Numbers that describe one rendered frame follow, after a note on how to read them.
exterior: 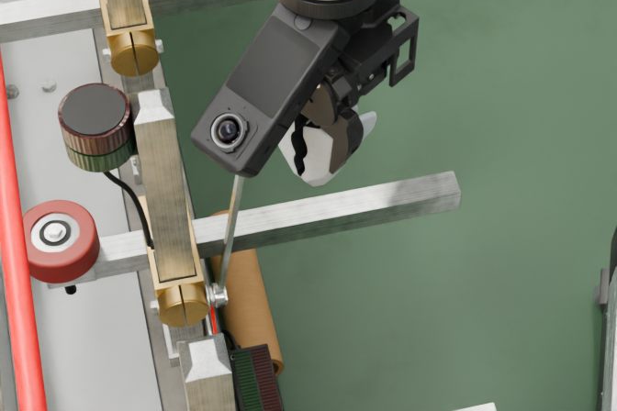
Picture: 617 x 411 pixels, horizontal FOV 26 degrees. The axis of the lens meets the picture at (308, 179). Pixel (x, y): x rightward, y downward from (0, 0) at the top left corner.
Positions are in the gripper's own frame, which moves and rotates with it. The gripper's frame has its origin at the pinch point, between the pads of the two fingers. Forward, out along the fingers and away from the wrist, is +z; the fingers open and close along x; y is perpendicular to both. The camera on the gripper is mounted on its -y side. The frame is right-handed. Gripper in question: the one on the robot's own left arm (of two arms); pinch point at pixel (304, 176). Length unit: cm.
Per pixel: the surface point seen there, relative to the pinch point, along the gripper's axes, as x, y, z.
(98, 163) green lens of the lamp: 19.8, -4.4, 12.7
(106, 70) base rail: 56, 22, 52
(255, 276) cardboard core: 50, 39, 115
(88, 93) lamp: 23.7, -1.6, 9.1
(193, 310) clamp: 15.3, -0.2, 37.0
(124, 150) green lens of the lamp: 19.1, -2.1, 12.4
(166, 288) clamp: 18.1, -0.9, 35.2
